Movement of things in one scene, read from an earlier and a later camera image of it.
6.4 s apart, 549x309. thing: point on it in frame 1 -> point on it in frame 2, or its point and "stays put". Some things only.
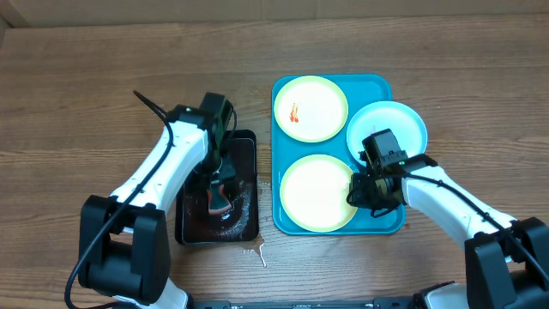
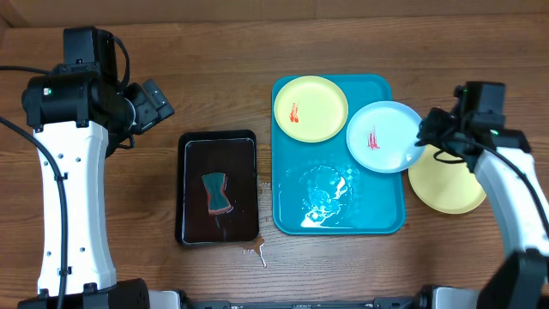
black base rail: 377,303 stays put
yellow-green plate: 310,109 stays put
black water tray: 194,223 stays put
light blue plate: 407,127 stays put
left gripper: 229,172 -> 147,116
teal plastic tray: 360,90 stays put
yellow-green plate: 314,191 -> 444,181
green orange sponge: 218,202 stays put
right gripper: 364,199 -> 431,134
